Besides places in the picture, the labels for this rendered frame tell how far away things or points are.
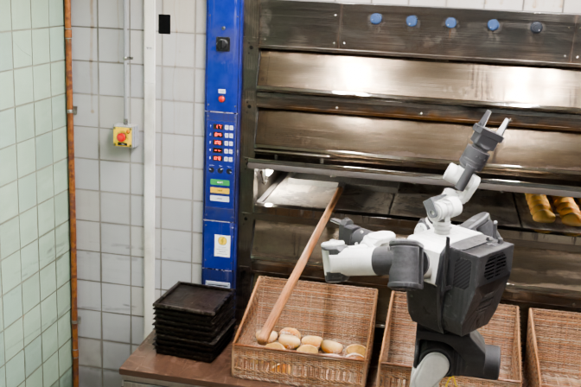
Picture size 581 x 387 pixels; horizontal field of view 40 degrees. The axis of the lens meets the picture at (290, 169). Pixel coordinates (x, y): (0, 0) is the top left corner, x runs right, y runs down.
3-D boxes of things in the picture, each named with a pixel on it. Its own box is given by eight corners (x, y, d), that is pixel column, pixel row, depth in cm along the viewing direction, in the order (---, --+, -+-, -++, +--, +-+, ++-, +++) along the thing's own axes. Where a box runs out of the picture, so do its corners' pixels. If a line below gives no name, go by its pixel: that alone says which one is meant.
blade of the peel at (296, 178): (397, 193, 394) (398, 187, 393) (288, 183, 403) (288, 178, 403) (401, 175, 428) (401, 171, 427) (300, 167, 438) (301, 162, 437)
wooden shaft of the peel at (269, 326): (265, 347, 226) (266, 337, 226) (255, 345, 227) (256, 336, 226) (342, 192, 390) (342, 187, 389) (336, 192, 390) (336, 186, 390)
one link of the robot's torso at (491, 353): (495, 370, 274) (501, 322, 269) (498, 388, 261) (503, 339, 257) (413, 359, 279) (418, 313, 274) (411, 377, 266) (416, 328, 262)
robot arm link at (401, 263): (385, 285, 253) (424, 284, 245) (370, 282, 246) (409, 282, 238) (386, 248, 256) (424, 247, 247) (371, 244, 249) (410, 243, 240)
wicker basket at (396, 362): (386, 345, 364) (390, 288, 358) (513, 362, 353) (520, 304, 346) (373, 397, 318) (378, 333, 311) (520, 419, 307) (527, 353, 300)
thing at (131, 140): (118, 143, 370) (118, 122, 367) (138, 145, 368) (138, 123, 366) (111, 147, 363) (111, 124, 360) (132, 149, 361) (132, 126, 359)
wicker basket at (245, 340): (255, 329, 375) (258, 274, 368) (375, 344, 365) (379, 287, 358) (228, 378, 328) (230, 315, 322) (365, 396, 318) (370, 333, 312)
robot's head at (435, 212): (458, 213, 258) (449, 192, 259) (443, 218, 252) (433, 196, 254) (444, 220, 262) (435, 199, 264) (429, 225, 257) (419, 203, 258)
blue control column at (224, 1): (281, 288, 576) (294, -16, 526) (303, 291, 573) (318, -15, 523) (198, 432, 392) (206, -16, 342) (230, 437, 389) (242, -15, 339)
